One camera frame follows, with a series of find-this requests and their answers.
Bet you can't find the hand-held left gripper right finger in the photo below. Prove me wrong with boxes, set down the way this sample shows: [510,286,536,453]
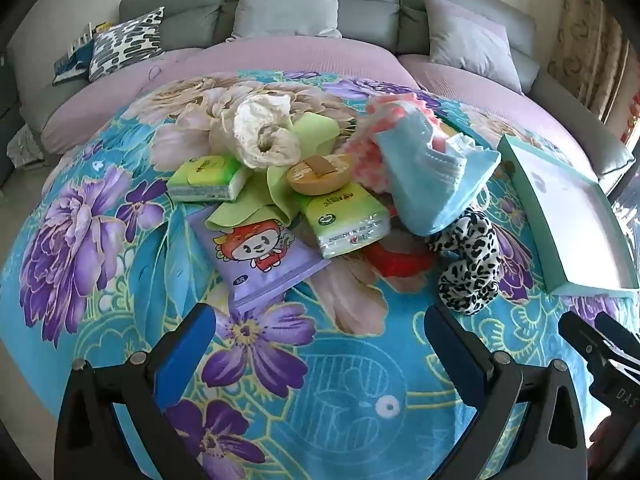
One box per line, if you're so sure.
[422,303,588,480]

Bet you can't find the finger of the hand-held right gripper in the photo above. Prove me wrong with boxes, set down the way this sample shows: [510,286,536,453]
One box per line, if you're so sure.
[558,311,613,361]

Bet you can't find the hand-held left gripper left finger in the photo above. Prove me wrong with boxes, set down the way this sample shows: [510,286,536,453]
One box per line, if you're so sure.
[54,303,217,480]

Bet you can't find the red tape roll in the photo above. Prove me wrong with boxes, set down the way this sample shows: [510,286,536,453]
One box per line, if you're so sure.
[365,242,436,278]

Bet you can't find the teal cardboard box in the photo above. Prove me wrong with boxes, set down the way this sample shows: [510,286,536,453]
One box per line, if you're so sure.
[496,135,640,296]

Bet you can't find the green tissue pack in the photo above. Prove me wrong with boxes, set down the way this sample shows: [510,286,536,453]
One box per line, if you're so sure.
[295,182,391,260]
[166,155,251,203]

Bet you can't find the person's right hand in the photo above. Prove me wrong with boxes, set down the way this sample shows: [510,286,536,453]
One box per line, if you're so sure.
[587,410,621,468]

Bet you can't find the leopard print scrunchie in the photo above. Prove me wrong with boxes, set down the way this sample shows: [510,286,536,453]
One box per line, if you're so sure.
[426,207,502,316]

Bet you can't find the floral teal blanket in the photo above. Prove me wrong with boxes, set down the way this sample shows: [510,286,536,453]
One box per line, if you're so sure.
[0,70,640,480]

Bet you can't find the purple cartoon tissue pack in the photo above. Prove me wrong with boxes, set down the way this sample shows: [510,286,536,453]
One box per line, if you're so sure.
[190,205,326,311]

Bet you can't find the light blue face mask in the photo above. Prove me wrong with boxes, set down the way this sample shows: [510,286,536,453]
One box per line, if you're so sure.
[375,112,502,237]

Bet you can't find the pink white fluffy cloth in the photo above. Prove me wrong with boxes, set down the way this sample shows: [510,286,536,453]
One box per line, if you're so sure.
[345,91,441,193]

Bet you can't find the dark green flat box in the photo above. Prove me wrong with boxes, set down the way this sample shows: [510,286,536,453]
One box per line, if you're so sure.
[439,115,472,138]

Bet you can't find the light green cloth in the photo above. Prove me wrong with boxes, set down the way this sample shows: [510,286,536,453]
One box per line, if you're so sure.
[205,112,341,231]

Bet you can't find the patterned bag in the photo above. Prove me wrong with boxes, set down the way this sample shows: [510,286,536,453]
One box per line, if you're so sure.
[7,127,46,168]

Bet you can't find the beige patterned curtain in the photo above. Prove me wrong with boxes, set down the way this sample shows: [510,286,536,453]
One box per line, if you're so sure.
[547,0,640,126]

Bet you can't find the grey blue cabinet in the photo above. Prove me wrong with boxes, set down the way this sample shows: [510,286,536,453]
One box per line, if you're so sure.
[0,42,26,186]

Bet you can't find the grey lilac pillow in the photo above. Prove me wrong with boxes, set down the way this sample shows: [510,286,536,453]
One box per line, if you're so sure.
[422,0,526,96]

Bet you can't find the black white patterned pillow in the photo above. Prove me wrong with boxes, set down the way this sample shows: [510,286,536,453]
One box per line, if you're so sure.
[89,6,166,82]

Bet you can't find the mauve sofa seat cover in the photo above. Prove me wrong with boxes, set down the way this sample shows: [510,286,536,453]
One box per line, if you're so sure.
[40,35,631,171]

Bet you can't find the white and yellow booklets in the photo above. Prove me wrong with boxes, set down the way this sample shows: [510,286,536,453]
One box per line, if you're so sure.
[67,21,113,51]

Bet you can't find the grey sofa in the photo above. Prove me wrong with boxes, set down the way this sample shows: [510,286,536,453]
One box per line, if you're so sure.
[0,0,640,196]

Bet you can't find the plain grey pillow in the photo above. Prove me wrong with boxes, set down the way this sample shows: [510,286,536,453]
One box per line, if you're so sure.
[232,0,343,41]

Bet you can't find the thin dark cord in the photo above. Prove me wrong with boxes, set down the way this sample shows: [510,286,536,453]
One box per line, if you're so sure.
[145,55,178,86]

